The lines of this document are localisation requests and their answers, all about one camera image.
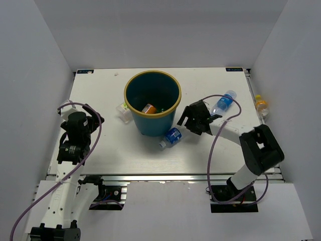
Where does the small clear blue label bottle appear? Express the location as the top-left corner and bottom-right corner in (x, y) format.
(159, 127), (183, 149)

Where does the large blue label water bottle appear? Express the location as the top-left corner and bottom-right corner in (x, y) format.
(210, 90), (237, 115)

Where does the orange juice bottle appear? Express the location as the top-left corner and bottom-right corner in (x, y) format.
(141, 103), (156, 114)

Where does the yellow cap bottle off table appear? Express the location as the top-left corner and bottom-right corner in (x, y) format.
(255, 95), (269, 117)

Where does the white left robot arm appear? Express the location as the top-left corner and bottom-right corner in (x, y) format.
(30, 102), (106, 240)

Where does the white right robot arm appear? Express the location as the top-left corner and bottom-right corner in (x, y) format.
(177, 100), (284, 200)

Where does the teal bin with yellow rim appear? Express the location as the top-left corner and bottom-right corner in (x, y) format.
(124, 70), (182, 137)

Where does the clear apple juice bottle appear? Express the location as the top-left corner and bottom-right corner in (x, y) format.
(116, 102), (133, 124)

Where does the blue sticker left corner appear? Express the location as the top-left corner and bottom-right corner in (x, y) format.
(76, 69), (94, 74)

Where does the blue sticker corner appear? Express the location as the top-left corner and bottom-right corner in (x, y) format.
(76, 69), (94, 74)
(225, 67), (243, 72)

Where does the blue sticker right corner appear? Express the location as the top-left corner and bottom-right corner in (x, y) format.
(225, 67), (243, 72)

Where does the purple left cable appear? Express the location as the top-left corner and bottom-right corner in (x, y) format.
(9, 101), (103, 241)

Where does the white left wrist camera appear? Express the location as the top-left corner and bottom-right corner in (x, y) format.
(57, 99), (78, 121)

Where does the aluminium front rail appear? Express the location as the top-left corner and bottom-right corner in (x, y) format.
(45, 173), (284, 182)

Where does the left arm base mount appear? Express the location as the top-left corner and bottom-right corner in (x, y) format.
(78, 175), (124, 210)

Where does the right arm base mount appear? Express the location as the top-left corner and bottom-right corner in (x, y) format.
(206, 184), (259, 213)

